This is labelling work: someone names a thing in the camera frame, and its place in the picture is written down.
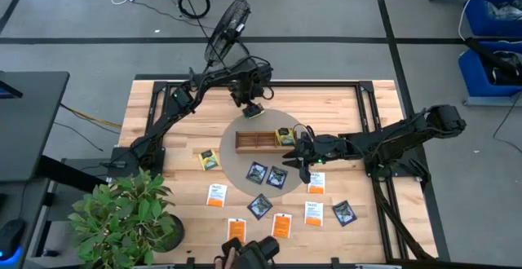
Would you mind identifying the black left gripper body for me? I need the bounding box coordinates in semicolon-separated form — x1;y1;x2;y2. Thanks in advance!
228;79;266;108

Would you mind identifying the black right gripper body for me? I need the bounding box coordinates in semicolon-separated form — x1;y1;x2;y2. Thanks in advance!
299;132;348;185

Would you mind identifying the yellow lemon tea packet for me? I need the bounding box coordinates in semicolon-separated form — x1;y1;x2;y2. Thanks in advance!
197;148;222;172
276;127;297;147
243;102;266;120
275;126;295;144

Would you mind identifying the dark blackcurrant tea packet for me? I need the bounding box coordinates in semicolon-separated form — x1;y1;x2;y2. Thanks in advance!
331;200;359;227
245;161;269;186
265;165;289;190
246;193;274;221

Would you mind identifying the white orange Tazo tea packet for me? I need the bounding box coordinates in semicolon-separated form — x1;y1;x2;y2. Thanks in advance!
271;213;294;240
303;201;325;227
226;218;247;241
206;183;228;208
307;171;326;195

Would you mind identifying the wooden tea organizer box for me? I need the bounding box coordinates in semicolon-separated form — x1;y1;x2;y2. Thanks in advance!
234;130;298;155

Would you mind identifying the round grey table mat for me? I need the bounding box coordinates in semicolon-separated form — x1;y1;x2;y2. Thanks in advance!
219;108;314;199

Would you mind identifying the black floor fan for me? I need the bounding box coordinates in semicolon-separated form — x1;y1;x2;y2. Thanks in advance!
203;0;252;73

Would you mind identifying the black plant pot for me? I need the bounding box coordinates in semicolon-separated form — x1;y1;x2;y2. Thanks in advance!
154;214;185;254

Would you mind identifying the blue storage bin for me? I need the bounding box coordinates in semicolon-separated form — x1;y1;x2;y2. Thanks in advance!
458;42;522;99
464;0;522;38

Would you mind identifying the green potted plant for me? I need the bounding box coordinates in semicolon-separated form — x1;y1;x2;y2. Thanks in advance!
67;167;177;269

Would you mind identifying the black desk foot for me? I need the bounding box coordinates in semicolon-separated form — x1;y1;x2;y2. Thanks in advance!
38;154;111;195

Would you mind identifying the black desk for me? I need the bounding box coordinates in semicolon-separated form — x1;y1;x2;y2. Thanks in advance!
0;70;71;183

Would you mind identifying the dark laptop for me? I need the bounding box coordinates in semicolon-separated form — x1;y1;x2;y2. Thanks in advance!
0;79;24;99

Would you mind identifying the grey desk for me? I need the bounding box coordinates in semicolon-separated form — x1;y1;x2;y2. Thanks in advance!
0;177;52;269

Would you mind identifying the black computer mouse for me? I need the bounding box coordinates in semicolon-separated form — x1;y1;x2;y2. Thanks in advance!
0;218;26;268

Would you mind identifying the black table rail frame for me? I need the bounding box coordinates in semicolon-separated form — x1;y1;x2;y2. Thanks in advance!
106;74;452;269

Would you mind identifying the coiled black floor cable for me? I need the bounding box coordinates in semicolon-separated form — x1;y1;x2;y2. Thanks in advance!
177;0;212;20

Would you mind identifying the yellow floor cable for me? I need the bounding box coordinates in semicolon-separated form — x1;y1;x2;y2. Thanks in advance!
60;103;123;130

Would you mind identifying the thin black floor cable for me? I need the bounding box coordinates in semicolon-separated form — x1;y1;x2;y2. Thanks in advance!
52;121;105;152

